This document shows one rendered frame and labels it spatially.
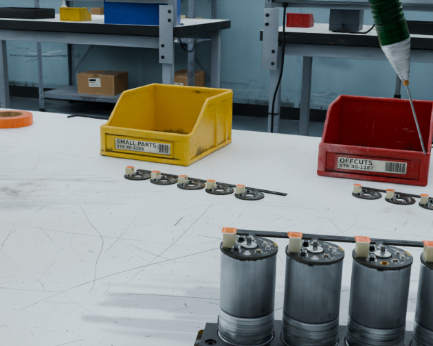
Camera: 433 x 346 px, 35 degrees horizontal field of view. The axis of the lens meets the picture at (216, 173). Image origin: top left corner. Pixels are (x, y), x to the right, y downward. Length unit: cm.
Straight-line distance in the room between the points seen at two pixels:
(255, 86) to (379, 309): 469
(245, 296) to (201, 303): 10
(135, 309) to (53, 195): 22
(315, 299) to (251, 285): 3
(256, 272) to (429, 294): 7
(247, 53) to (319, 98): 61
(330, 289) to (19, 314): 17
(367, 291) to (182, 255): 18
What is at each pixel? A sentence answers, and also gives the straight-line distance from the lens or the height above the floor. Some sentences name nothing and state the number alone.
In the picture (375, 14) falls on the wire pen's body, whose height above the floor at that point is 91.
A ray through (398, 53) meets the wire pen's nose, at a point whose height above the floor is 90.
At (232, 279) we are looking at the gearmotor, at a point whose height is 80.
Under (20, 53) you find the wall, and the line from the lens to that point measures 581.
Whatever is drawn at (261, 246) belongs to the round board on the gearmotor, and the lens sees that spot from 30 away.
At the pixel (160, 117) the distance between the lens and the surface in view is 79.
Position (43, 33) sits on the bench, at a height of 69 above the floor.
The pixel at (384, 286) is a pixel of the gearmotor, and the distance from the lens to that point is 29.
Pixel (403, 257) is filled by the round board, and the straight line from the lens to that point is 30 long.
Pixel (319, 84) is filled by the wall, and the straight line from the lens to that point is 485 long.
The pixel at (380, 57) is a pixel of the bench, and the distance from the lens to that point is 269.
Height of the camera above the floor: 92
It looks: 15 degrees down
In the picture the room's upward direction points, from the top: 1 degrees clockwise
